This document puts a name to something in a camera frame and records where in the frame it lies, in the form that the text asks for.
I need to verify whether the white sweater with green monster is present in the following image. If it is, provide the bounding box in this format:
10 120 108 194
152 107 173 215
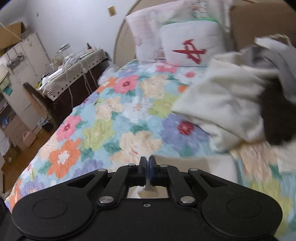
127 154 238 199

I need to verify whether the floral quilt bedspread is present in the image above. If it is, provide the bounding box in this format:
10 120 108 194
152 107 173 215
5 60 295 240

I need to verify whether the cream fleece garment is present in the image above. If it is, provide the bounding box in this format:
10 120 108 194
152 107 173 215
171 52 278 152

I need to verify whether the dark wooden bedside table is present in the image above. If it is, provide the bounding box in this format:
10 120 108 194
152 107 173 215
23 58 109 126

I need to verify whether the white lace table cover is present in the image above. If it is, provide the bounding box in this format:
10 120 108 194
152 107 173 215
37 49 107 101

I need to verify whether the dark brown garment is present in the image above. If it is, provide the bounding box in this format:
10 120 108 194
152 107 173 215
259 79 295 146

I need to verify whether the white pillow with red character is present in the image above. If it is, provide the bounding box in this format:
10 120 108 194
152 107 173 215
159 20 226 67

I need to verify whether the pink patterned pillow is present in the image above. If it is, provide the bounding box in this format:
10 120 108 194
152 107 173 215
125 1 233 61

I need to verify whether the white cabinet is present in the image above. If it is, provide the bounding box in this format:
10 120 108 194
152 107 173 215
1 33 50 133

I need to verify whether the grey garment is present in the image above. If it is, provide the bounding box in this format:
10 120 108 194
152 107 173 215
239 34 295 104

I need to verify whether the cardboard box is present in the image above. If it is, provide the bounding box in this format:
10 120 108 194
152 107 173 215
230 2 295 51

